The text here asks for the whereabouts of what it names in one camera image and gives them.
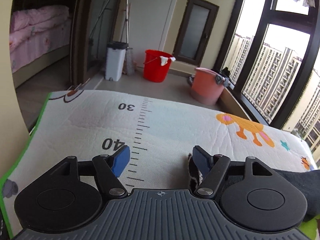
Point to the cartoon play mat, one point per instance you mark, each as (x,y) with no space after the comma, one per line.
(159,133)

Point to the grey rag on pink bucket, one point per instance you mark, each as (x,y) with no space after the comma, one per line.
(222,80)

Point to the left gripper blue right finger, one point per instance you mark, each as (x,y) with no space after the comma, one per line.
(214,170)

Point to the black knit garment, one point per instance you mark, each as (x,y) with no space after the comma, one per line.
(259,197)

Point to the pink plastic bucket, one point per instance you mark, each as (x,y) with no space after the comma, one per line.
(204,88)

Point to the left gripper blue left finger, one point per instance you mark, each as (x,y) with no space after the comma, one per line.
(108,168)

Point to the white mop bucket bin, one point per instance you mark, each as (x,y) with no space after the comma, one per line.
(115,60)

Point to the white rag on bucket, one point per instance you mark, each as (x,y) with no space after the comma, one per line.
(166,60)

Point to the red plastic bucket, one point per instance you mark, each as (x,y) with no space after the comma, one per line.
(153,71)

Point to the pink bedding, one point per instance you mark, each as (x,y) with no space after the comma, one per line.
(35,32)

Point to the dark framed small window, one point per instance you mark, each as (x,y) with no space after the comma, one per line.
(194,32)

